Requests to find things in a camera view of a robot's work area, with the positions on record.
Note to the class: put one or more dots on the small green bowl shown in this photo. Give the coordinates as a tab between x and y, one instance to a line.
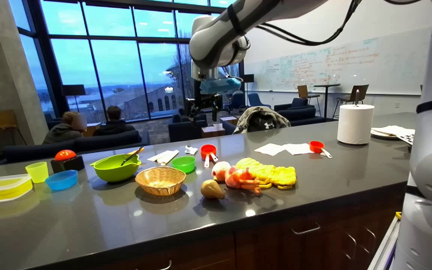
184	163

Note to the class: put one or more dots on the seated person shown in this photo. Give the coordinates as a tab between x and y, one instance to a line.
69	127
114	123

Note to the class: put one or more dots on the yellow plastic tray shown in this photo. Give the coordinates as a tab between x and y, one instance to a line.
13	186

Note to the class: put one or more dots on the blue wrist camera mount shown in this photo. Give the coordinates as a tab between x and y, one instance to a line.
219	85

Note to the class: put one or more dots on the toy pink onion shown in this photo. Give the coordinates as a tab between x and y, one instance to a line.
219	169

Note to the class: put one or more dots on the white paper near edge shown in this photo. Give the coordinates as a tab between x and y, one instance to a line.
292	148

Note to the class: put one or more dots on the wicker basket bowl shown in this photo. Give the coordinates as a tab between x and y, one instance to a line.
160	180

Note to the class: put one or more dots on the yellow-green plastic cup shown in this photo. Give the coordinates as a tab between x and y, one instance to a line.
37	171

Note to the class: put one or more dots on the dark blue sofa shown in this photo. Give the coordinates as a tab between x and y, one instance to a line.
21	153

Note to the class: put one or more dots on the white paper sheet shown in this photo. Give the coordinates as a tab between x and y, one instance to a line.
163	157

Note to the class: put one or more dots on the orange ball on black block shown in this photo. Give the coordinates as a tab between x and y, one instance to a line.
66	159

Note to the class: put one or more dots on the lime green mixing bowl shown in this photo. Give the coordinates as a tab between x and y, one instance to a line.
115	168

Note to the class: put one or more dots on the seated person right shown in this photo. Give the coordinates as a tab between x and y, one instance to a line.
114	123

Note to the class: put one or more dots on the orange measuring cup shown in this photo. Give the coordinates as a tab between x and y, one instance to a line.
207	153
318	147

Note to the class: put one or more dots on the yellow knitted cloth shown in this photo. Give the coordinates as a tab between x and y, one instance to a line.
267	175

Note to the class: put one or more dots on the seated person left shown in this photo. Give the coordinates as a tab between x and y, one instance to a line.
69	127

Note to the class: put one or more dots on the paper towel roll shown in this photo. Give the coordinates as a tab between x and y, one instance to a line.
354	123

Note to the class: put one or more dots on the blue small bowl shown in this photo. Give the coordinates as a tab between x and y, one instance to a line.
61	180

